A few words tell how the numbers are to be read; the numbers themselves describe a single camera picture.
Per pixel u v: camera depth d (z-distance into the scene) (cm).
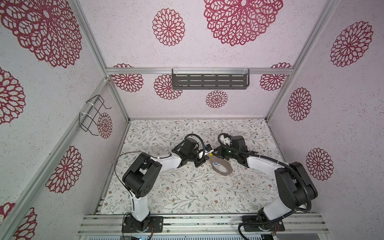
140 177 49
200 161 74
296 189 45
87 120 75
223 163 95
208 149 78
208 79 93
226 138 84
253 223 74
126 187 51
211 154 88
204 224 75
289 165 50
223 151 80
